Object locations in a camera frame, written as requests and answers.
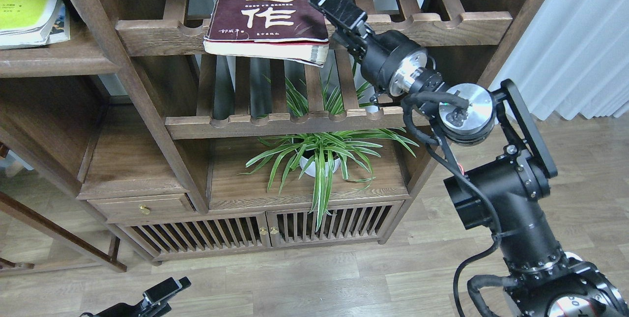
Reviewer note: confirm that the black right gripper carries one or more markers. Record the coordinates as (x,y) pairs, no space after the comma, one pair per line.
(392,62)

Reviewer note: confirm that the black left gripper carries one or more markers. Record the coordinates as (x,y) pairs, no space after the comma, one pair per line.
(155,302)

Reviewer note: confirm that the dark red book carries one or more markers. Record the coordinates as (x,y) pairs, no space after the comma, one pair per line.
(278,29)

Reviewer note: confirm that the small white landscape-cover book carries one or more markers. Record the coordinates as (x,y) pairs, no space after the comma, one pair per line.
(61,30)

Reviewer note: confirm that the yellow-green cover book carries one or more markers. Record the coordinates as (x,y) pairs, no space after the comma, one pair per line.
(27,22)

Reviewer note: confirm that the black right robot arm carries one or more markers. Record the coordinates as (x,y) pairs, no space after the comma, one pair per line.
(500,165)

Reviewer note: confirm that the brass drawer knob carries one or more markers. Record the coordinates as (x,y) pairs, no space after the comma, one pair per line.
(143,209)

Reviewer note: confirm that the green spider plant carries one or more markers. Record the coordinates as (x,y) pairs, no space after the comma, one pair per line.
(285,151)

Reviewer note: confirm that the white plant pot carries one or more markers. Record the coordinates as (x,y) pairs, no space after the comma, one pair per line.
(310,167)

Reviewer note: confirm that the dark wooden bookshelf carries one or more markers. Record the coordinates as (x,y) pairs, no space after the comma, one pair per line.
(132,111)

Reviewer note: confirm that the white curtain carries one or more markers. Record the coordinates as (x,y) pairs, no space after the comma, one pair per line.
(573,59)

